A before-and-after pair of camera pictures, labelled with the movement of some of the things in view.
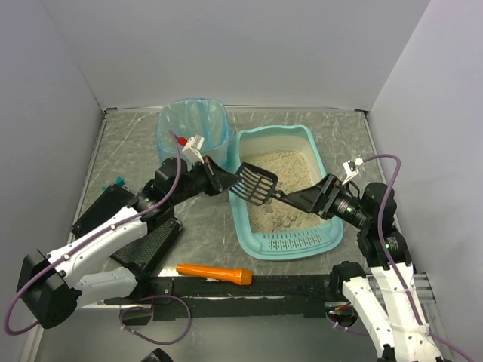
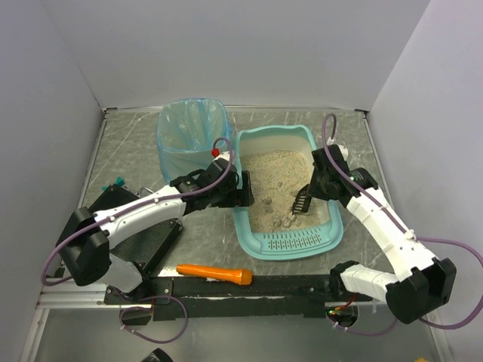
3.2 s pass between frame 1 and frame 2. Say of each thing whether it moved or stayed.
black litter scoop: moved
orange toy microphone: stayed
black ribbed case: stayed
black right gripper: moved
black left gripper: moved
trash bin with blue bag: stayed
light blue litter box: stayed
